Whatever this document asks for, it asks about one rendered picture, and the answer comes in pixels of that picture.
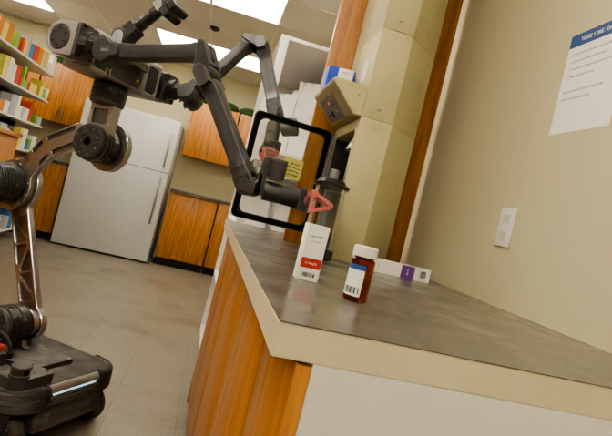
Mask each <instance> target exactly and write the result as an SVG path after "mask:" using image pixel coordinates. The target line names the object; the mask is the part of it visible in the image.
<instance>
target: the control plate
mask: <svg viewBox="0 0 612 436"><path fill-rule="evenodd" d="M331 101H332V102H331ZM328 102H329V103H330V104H328ZM320 104H321V107H322V108H323V110H324V112H325V114H326V115H327V117H328V118H329V120H330V121H331V123H333V122H334V121H336V120H338V119H340V118H341V117H344V114H343V112H342V111H341V109H340V107H339V105H338V104H337V102H336V100H335V98H334V96H333V95H332V94H330V95H329V96H328V97H326V98H325V99H324V100H323V101H322V102H320ZM337 109H338V110H339V111H337ZM335 110H336V111H337V113H335V114H334V115H335V117H334V116H332V117H329V115H330V114H331V115H332V112H335Z"/></svg>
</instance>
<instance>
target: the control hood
mask: <svg viewBox="0 0 612 436"><path fill-rule="evenodd" d="M367 89H368V87H367V86H365V85H361V84H358V83H355V82H352V81H349V80H346V79H342V78H339V77H337V76H336V77H334V78H333V79H332V80H331V81H330V82H329V83H328V84H327V85H326V86H325V87H324V88H323V89H321V90H320V91H319V92H318V93H317V94H316V95H315V99H316V101H317V103H318V105H319V106H320V108H321V111H322V112H323V114H324V115H325V117H326V118H327V120H328V122H329V124H330V125H331V126H332V127H336V128H337V127H340V126H341V125H343V124H345V123H347V122H349V121H351V120H353V119H355V118H356V117H359V116H360V115H361V114H362V108H363V104H364V100H365V97H366V93H367ZM330 94H332V95H333V96H334V98H335V100H336V102H337V104H338V105H339V107H340V109H341V111H342V112H343V114H344V117H341V118H340V119H338V120H336V121H334V122H333V123H331V121H330V120H329V118H328V117H327V115H326V114H325V112H324V110H323V108H322V107H321V104H320V102H322V101H323V100H324V99H325V98H326V97H328V96H329V95H330Z"/></svg>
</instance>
